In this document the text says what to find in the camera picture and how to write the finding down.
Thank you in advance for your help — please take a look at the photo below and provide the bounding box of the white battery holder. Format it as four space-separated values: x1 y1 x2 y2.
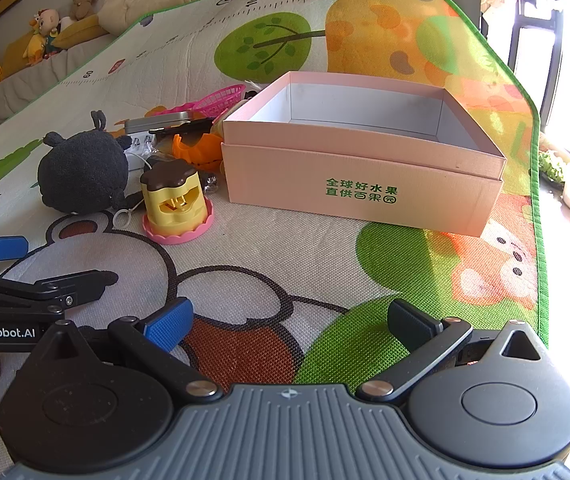
126 132 155 160

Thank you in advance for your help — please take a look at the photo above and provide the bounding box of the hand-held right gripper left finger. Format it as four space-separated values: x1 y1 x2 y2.
25 296 222 401

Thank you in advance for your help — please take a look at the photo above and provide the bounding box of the pink plastic basket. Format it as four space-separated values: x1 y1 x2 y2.
152 84 247 117

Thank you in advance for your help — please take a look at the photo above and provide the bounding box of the silver metal tin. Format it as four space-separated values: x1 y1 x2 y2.
125 112 206 134

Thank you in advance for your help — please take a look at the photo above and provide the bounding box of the printed play mat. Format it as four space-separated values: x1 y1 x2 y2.
0 0 551 441

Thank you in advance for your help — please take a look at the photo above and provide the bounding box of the yellow pudding toy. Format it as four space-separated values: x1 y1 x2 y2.
140 156 216 246

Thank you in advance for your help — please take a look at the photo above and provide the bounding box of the black plush toy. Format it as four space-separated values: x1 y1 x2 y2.
37 110 138 231

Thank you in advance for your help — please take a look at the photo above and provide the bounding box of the colourful doll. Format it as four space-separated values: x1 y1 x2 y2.
24 8 63 67

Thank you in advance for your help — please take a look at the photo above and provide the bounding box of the cream plush pillow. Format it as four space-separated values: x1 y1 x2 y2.
100 0 231 37

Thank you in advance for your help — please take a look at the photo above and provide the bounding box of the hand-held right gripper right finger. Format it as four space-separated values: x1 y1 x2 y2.
356 299 548 401

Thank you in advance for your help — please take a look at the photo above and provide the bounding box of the brown plush bear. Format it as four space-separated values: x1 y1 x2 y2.
69 0 103 22

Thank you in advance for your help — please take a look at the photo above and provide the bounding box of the grey sofa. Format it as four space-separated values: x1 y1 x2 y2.
0 20 146 146

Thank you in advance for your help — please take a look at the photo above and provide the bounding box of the pink cardboard box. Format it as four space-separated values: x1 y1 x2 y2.
221 71 508 237

